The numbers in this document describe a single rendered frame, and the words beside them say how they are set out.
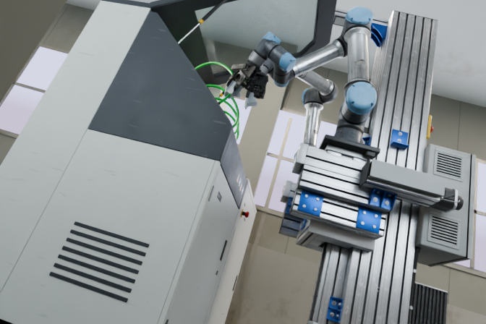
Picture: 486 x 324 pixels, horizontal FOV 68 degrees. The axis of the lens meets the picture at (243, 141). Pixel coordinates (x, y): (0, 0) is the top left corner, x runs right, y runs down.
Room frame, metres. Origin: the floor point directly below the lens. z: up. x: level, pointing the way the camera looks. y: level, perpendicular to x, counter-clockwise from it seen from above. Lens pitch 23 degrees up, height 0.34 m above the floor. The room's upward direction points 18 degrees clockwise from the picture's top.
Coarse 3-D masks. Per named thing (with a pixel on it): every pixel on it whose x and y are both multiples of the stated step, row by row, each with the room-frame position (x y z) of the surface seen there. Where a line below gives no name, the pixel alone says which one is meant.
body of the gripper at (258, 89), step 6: (258, 72) 1.59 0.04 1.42; (258, 78) 1.63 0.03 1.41; (264, 78) 1.60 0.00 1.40; (252, 84) 1.60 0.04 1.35; (258, 84) 1.59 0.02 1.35; (264, 84) 1.58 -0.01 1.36; (252, 90) 1.60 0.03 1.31; (258, 90) 1.59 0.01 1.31; (264, 90) 1.63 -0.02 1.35; (258, 96) 1.65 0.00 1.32
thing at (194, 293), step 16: (224, 176) 1.44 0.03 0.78; (224, 192) 1.52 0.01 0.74; (208, 208) 1.36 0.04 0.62; (224, 208) 1.62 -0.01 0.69; (208, 224) 1.44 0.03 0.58; (224, 224) 1.72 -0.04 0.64; (208, 240) 1.52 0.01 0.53; (224, 240) 1.83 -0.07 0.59; (192, 256) 1.37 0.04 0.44; (208, 256) 1.61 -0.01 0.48; (192, 272) 1.44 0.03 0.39; (208, 272) 1.70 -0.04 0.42; (192, 288) 1.52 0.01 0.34; (208, 288) 1.81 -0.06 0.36; (176, 304) 1.38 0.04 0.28; (192, 304) 1.61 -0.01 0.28; (208, 304) 1.93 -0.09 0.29; (176, 320) 1.45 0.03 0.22; (192, 320) 1.70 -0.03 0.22
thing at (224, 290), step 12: (216, 96) 2.06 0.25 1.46; (252, 204) 2.37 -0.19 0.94; (240, 216) 2.06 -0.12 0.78; (252, 216) 2.53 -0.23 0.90; (240, 228) 2.17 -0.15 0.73; (240, 240) 2.29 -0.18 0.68; (228, 252) 2.02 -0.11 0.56; (240, 252) 2.44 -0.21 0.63; (228, 264) 2.12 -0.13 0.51; (240, 264) 2.58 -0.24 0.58; (228, 276) 2.24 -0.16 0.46; (216, 288) 2.00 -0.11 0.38; (228, 288) 2.36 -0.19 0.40; (216, 300) 2.09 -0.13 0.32; (228, 300) 2.50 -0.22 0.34; (216, 312) 2.21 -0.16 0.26
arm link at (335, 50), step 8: (336, 40) 1.37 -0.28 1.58; (320, 48) 1.39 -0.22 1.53; (328, 48) 1.38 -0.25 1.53; (336, 48) 1.37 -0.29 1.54; (344, 48) 1.37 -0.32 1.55; (304, 56) 1.40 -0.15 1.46; (312, 56) 1.39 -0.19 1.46; (320, 56) 1.39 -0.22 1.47; (328, 56) 1.39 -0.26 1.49; (336, 56) 1.40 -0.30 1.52; (344, 56) 1.42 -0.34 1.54; (296, 64) 1.40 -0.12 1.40; (304, 64) 1.40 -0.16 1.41; (312, 64) 1.40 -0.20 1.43; (320, 64) 1.42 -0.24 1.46; (296, 72) 1.42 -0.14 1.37; (304, 72) 1.44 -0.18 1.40; (280, 80) 1.44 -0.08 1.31; (288, 80) 1.45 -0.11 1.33
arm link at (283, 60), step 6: (276, 48) 1.29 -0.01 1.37; (282, 48) 1.30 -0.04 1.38; (270, 54) 1.32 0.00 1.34; (276, 54) 1.30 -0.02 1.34; (282, 54) 1.29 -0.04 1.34; (288, 54) 1.29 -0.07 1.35; (276, 60) 1.31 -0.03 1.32; (282, 60) 1.30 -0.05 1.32; (288, 60) 1.28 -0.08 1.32; (294, 60) 1.29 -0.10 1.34; (276, 66) 1.35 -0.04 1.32; (282, 66) 1.31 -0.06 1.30; (288, 66) 1.30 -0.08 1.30; (276, 72) 1.39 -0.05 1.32; (282, 72) 1.37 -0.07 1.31; (288, 72) 1.39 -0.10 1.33
